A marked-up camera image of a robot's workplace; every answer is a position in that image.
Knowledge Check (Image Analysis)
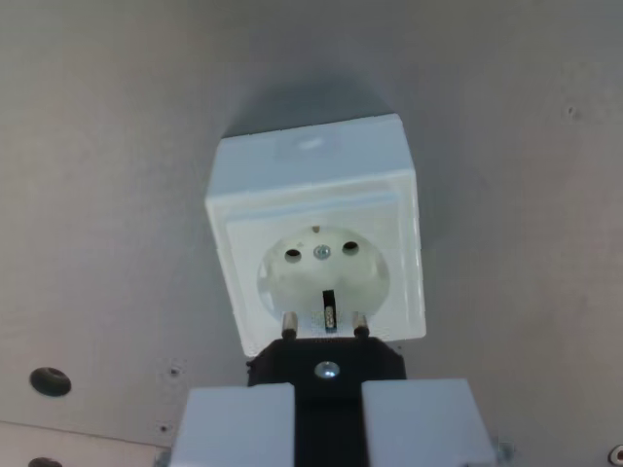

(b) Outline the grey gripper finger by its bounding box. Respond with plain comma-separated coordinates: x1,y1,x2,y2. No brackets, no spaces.
361,378,498,467
170,383,297,467

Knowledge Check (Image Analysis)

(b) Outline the black two-pin power plug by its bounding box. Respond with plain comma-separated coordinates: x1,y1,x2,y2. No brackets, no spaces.
245,310,408,467

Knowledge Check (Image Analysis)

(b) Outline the white square wall socket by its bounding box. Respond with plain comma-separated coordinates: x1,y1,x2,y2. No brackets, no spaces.
203,113,428,357

